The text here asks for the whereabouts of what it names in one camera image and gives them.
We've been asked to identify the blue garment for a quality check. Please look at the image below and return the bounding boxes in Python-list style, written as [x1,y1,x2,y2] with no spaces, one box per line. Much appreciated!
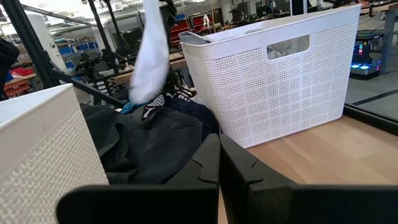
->
[120,101,142,115]

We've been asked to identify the black machine with coloured lights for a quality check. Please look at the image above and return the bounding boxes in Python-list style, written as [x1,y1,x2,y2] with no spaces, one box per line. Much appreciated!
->
[349,32,382,80]

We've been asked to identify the dark navy garment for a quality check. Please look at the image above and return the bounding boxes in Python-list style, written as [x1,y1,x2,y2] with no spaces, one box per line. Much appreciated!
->
[167,98,220,142]

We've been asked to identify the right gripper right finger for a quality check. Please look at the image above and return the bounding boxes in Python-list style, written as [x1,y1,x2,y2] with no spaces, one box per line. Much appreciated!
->
[219,134,398,224]

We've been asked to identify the black white logo waistband garment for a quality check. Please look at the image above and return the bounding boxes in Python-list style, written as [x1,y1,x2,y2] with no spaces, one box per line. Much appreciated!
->
[141,88,195,123]

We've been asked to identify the wooden table with grey legs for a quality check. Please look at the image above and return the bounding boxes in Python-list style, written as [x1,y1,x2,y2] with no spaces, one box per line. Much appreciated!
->
[360,1,398,74]

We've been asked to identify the background wooden table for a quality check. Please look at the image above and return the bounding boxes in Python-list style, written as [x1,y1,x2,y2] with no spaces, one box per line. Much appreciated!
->
[113,51,189,86]

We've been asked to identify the blue storage bins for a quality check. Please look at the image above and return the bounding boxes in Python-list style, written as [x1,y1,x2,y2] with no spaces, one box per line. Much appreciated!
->
[58,42,100,57]

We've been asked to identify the white perforated plastic basket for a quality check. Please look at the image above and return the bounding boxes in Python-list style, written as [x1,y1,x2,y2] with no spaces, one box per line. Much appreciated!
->
[0,83,109,224]
[179,4,362,149]

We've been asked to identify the black printed hoodie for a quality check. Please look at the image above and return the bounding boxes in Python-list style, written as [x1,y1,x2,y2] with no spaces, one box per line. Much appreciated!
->
[80,104,205,185]

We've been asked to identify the white cylindrical machine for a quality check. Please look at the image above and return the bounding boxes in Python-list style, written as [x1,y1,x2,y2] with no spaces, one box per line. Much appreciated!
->
[26,14,68,74]

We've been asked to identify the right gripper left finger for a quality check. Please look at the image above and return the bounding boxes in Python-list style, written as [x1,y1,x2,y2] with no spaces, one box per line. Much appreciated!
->
[55,133,221,224]

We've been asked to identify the red storage bins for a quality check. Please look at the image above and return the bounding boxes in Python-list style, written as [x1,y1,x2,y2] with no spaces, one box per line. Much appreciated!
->
[169,14,215,41]

